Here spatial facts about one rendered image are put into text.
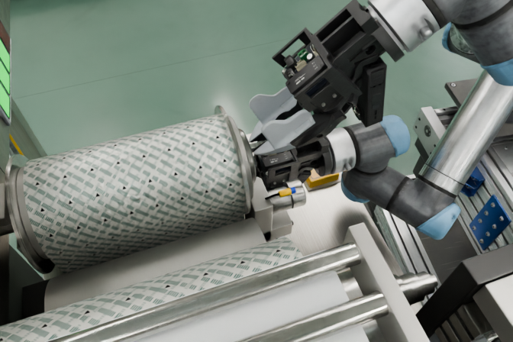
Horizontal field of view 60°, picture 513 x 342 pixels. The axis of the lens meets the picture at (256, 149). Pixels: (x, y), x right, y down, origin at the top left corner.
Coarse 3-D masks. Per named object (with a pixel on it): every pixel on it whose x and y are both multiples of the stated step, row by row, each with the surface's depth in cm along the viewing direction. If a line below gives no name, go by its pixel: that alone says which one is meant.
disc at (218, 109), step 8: (216, 112) 59; (224, 112) 54; (224, 120) 54; (232, 128) 52; (232, 136) 52; (240, 152) 51; (240, 160) 51; (240, 168) 51; (248, 192) 53; (248, 200) 53; (248, 208) 55
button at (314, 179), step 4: (312, 172) 97; (312, 176) 96; (316, 176) 96; (320, 176) 96; (324, 176) 96; (328, 176) 96; (332, 176) 97; (336, 176) 97; (308, 180) 96; (312, 180) 96; (316, 180) 96; (320, 180) 96; (324, 180) 97; (328, 180) 97; (332, 180) 98; (308, 184) 97; (312, 184) 96; (316, 184) 97; (320, 184) 97
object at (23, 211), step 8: (232, 120) 56; (240, 136) 54; (240, 144) 53; (248, 160) 53; (248, 168) 53; (248, 176) 54; (16, 184) 49; (248, 184) 54; (24, 200) 48; (24, 208) 48; (24, 216) 48; (24, 224) 48; (32, 232) 48; (32, 240) 49; (40, 248) 50
